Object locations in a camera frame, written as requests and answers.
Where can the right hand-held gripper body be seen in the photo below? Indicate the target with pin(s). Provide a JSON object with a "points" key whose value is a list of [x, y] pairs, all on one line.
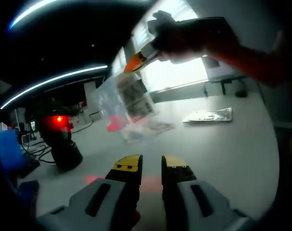
{"points": [[165, 25]]}

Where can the long curved ceiling light strip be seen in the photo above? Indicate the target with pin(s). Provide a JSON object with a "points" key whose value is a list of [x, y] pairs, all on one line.
{"points": [[28, 12]]}

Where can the blue plastic crate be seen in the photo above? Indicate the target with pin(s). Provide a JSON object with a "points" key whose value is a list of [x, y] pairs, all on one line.
{"points": [[5, 151]]}

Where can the black smartphone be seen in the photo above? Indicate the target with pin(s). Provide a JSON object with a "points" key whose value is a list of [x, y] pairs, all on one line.
{"points": [[28, 195]]}

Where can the clear sheet goods packet brown card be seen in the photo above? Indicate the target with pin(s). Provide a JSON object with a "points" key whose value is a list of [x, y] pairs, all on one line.
{"points": [[133, 101]]}

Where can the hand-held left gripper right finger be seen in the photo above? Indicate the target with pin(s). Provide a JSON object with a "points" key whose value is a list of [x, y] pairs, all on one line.
{"points": [[201, 207]]}

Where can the person's right hand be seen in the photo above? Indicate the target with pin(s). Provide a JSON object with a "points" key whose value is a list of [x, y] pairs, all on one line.
{"points": [[186, 47]]}

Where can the white column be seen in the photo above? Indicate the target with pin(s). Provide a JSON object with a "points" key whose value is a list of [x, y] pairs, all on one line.
{"points": [[91, 96]]}

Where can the black barcode scanner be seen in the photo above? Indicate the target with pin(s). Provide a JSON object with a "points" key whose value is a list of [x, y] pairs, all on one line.
{"points": [[64, 151]]}

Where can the patterned sheet goods packet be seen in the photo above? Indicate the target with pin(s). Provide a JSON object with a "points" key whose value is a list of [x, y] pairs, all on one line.
{"points": [[163, 126]]}

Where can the black flat case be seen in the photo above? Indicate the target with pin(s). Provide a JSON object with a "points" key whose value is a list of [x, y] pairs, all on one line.
{"points": [[29, 167]]}

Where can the black frame side desk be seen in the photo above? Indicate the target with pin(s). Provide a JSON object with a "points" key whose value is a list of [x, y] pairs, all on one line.
{"points": [[224, 87]]}

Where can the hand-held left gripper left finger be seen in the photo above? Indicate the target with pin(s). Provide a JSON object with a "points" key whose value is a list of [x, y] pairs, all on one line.
{"points": [[95, 204]]}

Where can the white table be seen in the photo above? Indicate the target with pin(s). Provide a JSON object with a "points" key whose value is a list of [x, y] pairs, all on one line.
{"points": [[208, 149]]}

